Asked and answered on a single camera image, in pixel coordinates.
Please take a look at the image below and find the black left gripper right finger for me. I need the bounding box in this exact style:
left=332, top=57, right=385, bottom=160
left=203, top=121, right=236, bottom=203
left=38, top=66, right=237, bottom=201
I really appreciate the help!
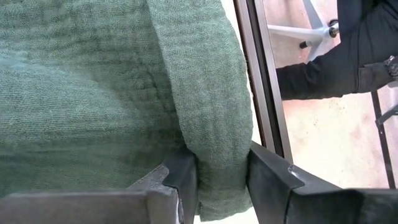
left=247, top=141, right=398, bottom=224

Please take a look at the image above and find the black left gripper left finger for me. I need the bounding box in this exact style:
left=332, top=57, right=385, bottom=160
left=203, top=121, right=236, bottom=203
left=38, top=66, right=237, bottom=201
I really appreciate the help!
left=0, top=146, right=198, bottom=224

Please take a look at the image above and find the dark green button shirt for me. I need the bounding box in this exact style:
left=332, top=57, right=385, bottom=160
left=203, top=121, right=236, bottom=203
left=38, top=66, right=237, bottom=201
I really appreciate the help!
left=0, top=0, right=254, bottom=222

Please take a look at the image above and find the person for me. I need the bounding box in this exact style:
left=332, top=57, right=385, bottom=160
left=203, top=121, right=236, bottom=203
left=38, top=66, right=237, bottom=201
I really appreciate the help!
left=275, top=0, right=398, bottom=101

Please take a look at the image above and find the white office chair base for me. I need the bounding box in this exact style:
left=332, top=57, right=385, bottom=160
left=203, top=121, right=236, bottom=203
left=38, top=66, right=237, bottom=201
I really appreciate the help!
left=267, top=0, right=341, bottom=62

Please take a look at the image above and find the black aluminium table frame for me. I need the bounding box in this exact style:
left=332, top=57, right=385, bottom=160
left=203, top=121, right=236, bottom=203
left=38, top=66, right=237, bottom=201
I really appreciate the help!
left=233, top=0, right=294, bottom=162

